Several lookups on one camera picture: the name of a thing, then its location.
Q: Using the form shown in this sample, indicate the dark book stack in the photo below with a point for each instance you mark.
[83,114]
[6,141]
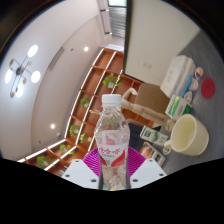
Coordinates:
[151,153]

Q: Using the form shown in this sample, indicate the brown chair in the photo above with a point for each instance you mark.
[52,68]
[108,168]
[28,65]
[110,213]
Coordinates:
[153,96]

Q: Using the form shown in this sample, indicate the window with grey blinds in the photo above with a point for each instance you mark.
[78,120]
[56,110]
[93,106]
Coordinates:
[116,16]

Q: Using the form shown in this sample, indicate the green white box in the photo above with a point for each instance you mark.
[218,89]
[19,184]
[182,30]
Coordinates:
[178,107]

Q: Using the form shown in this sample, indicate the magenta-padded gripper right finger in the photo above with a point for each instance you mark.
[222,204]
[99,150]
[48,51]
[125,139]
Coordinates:
[149,172]

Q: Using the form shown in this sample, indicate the clear plastic water bottle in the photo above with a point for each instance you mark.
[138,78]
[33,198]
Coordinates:
[111,133]

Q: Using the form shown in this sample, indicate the white wall socket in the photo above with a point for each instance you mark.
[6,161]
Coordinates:
[147,65]

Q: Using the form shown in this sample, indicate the dark blue chair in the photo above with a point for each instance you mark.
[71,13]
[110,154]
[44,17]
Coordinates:
[136,133]

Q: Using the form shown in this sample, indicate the cream plastic mug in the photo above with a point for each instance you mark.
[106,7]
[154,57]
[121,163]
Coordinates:
[190,136]

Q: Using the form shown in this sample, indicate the wooden shelf unit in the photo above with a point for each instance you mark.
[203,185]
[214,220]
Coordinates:
[93,86]

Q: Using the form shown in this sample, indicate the green white drink carton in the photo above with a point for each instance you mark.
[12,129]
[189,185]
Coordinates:
[153,135]

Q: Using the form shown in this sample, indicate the round bulb ceiling lamp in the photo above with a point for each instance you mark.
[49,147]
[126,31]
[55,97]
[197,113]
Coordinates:
[21,70]

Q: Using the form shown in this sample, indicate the white paper pack stack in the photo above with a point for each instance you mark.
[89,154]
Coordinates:
[178,75]

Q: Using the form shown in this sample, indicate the flat round red coaster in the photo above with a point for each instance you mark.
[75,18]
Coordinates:
[208,87]

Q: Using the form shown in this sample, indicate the wooden artist mannequin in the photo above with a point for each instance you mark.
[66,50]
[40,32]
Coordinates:
[146,111]

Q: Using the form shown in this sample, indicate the small round printed badge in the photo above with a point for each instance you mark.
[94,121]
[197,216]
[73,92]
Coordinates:
[188,97]
[194,85]
[166,150]
[199,73]

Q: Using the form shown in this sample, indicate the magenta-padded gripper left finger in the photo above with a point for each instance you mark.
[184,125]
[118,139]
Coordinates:
[77,172]

